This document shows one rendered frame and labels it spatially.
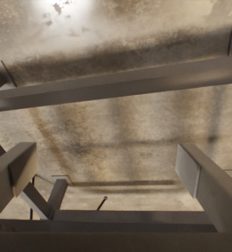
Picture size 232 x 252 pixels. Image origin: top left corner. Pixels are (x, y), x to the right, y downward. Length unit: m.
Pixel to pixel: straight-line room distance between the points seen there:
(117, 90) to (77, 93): 0.13
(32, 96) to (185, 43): 0.65
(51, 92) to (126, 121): 0.55
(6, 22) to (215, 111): 1.09
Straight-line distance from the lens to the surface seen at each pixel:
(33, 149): 0.17
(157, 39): 0.88
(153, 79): 0.57
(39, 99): 0.69
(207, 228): 0.28
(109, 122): 1.10
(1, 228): 0.29
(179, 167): 0.17
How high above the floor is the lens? 0.85
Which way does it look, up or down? 50 degrees down
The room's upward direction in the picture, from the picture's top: 170 degrees counter-clockwise
